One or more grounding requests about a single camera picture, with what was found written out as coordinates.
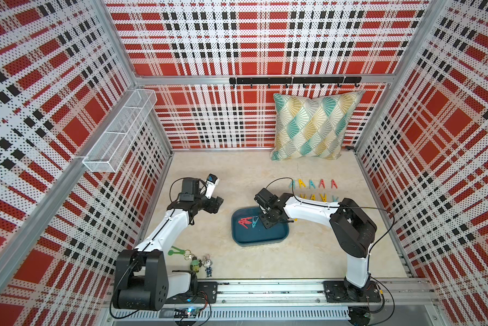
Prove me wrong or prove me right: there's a teal plastic storage box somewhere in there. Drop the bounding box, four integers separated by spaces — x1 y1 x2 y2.
231 206 290 247

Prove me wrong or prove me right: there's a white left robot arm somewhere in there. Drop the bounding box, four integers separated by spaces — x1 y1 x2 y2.
110 174 224 311

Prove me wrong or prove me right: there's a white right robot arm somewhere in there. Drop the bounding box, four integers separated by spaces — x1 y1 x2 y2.
254 188 377 290

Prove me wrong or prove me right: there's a geometric patterned pillow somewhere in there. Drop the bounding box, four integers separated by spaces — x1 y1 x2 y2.
271 90 365 161

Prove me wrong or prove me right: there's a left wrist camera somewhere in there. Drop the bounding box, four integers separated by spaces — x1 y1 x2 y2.
205 174 219 199

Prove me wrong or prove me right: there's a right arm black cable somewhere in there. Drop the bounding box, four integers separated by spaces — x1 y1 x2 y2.
266 177 396 286

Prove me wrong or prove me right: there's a green figurine keychain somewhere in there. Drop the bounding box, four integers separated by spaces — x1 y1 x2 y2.
190 258 203 273

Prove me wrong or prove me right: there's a rabbit figurine keychain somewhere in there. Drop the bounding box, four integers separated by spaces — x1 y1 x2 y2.
202 255 213 278

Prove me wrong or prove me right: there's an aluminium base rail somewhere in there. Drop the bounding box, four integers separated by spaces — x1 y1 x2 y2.
99 277 449 325

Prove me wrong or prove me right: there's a black hook rail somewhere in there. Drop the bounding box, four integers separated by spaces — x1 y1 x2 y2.
229 76 362 86

